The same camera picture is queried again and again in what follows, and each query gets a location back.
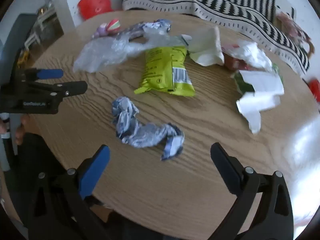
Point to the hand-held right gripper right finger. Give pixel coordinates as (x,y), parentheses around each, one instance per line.
(225,167)

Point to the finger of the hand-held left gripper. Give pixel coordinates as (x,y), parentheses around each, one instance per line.
(72,88)
(51,74)

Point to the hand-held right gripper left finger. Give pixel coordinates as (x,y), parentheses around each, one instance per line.
(95,172)

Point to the red green white wrapper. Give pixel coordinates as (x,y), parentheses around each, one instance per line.
(262,85)

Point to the blue white wrapper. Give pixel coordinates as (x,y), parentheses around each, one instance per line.
(155,26)
(140,135)

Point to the person's left hand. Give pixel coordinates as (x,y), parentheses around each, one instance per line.
(21,132)

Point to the clear plastic bag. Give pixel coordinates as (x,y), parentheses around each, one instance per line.
(105,52)

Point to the pink purple toy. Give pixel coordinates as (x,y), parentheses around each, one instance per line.
(111,26)

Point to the red bear stool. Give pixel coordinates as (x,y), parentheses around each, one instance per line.
(95,5)

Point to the lime green snack bag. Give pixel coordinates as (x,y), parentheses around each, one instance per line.
(162,70)

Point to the red cigarette box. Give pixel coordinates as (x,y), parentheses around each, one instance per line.
(232,63)

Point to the white crumpled tissue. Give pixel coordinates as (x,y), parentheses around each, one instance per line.
(252,55)

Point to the cream paper bag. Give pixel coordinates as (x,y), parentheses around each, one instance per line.
(207,52)

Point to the red plastic bag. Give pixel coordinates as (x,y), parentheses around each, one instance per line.
(315,88)

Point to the pink printed pillow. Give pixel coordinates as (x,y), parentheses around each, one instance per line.
(292,30)

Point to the black-white striped sofa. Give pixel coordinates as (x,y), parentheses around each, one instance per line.
(225,7)

